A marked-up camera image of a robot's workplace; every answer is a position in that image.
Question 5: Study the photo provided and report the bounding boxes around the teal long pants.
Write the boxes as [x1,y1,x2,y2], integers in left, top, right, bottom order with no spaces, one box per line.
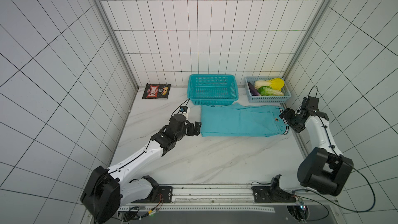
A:
[201,103,289,138]

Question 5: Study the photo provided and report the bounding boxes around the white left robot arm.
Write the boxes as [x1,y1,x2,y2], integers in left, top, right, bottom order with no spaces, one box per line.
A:
[80,114,202,224]

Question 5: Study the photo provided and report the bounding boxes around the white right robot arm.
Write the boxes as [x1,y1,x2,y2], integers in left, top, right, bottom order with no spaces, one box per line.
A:
[271,108,353,197]

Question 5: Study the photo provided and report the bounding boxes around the yellow napa cabbage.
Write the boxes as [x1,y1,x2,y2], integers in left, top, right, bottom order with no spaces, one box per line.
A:
[254,78,285,91]

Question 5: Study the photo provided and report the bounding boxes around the green napa cabbage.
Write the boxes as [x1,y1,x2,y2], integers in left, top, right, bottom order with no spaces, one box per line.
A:
[257,86,284,96]

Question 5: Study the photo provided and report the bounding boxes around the teal plastic basket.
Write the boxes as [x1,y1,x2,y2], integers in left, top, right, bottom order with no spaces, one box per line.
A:
[188,74,238,106]

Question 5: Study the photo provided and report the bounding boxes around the light blue plastic basket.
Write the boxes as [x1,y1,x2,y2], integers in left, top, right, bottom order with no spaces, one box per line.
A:
[245,76,291,103]

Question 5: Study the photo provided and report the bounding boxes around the purple eggplant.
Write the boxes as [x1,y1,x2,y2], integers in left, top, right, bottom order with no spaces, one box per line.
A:
[247,82,261,96]

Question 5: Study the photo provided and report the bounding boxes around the black red chips bag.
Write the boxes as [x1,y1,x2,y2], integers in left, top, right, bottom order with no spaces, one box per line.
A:
[142,84,171,100]

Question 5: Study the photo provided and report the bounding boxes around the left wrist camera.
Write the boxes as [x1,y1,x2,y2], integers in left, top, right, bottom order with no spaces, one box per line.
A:
[178,105,190,119]

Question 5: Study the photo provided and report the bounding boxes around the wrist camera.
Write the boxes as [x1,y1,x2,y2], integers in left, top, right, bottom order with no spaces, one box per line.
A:
[178,105,190,119]
[300,96,319,112]

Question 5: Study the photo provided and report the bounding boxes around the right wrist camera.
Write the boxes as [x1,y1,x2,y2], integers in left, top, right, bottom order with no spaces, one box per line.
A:
[300,96,319,112]

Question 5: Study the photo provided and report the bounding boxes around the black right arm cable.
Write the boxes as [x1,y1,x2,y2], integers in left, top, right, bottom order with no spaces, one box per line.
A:
[292,85,376,223]

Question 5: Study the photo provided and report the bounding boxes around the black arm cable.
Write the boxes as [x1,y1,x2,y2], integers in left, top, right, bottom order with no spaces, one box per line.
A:
[118,97,191,223]
[292,85,376,223]

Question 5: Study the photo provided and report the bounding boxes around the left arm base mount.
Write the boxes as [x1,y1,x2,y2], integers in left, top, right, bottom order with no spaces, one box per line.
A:
[153,186,173,203]

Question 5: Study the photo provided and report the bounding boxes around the aluminium front rail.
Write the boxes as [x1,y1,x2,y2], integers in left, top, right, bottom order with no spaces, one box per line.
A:
[81,183,346,224]

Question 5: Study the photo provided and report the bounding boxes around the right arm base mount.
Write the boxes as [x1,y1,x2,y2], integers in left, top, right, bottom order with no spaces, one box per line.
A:
[250,175,296,203]

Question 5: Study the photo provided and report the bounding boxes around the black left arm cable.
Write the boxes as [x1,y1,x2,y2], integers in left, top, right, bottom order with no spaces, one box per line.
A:
[118,97,191,223]

